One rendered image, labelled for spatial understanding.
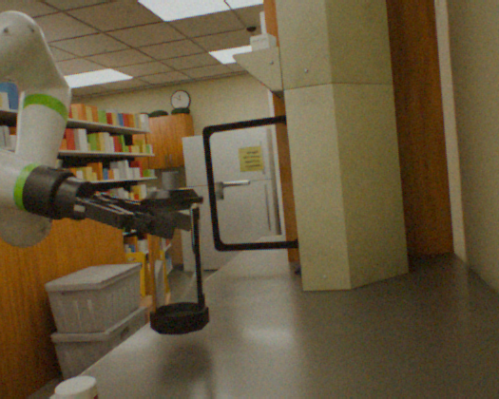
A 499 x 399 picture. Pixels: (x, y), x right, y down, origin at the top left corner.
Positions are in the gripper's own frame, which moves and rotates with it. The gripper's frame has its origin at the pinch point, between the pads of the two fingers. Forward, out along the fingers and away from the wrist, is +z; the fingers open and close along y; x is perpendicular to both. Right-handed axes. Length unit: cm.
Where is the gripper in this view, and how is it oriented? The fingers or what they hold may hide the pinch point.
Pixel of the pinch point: (170, 223)
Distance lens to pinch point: 84.1
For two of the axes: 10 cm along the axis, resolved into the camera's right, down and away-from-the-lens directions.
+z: 9.6, 2.3, -1.8
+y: 2.1, -0.8, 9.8
